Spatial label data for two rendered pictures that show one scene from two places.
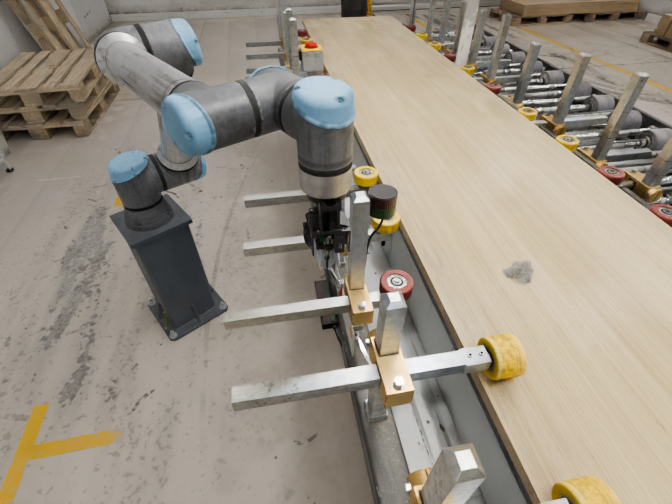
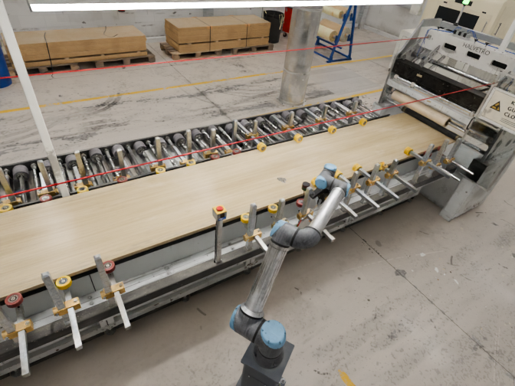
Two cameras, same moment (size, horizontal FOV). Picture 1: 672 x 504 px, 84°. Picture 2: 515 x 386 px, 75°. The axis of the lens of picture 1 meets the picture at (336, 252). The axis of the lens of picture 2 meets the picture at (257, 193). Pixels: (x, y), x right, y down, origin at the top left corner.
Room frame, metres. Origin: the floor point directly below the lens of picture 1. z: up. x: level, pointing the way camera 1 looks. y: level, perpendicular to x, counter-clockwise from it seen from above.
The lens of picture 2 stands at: (1.86, 1.56, 2.68)
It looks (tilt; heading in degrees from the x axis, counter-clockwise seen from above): 40 degrees down; 244
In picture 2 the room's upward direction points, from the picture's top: 8 degrees clockwise
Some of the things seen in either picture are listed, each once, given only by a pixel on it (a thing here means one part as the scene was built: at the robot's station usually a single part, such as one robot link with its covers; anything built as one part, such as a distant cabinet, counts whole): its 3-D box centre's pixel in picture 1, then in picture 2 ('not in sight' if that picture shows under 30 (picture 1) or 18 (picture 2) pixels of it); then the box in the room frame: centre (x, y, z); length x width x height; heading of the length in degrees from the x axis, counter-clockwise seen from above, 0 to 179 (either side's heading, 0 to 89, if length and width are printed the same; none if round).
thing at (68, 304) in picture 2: not in sight; (67, 307); (2.33, 0.25, 0.83); 0.13 x 0.06 x 0.05; 10
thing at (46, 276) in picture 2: (292, 56); (57, 299); (2.36, 0.25, 0.93); 0.03 x 0.03 x 0.48; 10
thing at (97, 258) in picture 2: (296, 69); (105, 282); (2.11, 0.21, 0.93); 0.03 x 0.03 x 0.48; 10
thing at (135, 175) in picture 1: (136, 178); (270, 337); (1.26, 0.78, 0.79); 0.17 x 0.15 x 0.18; 128
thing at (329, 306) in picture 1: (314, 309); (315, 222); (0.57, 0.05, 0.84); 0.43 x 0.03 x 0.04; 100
